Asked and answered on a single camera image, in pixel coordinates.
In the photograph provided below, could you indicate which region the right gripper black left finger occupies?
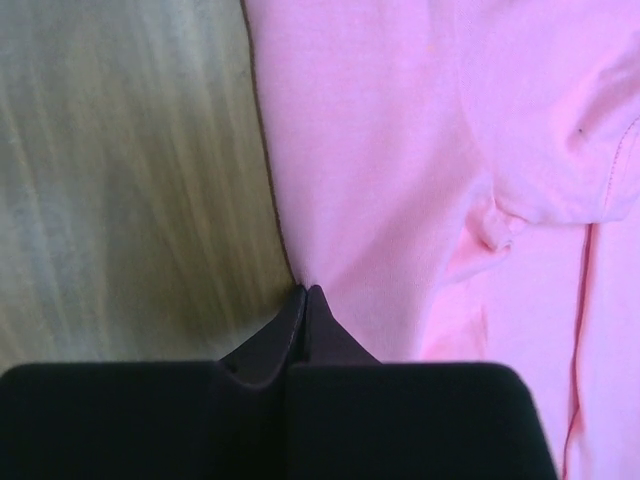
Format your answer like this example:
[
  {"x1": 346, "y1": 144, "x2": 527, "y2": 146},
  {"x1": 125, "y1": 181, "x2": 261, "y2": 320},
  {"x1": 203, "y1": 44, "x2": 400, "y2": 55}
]
[{"x1": 1, "y1": 287, "x2": 306, "y2": 479}]

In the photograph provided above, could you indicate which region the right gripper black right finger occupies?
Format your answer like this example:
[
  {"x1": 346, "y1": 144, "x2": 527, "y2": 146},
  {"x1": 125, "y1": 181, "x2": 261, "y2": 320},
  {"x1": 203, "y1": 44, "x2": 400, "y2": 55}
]
[{"x1": 287, "y1": 286, "x2": 556, "y2": 479}]

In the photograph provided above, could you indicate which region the pink t shirt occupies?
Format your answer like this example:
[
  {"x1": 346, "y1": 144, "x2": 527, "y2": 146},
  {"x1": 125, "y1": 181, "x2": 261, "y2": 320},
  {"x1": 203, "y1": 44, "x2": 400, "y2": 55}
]
[{"x1": 245, "y1": 1, "x2": 639, "y2": 479}]

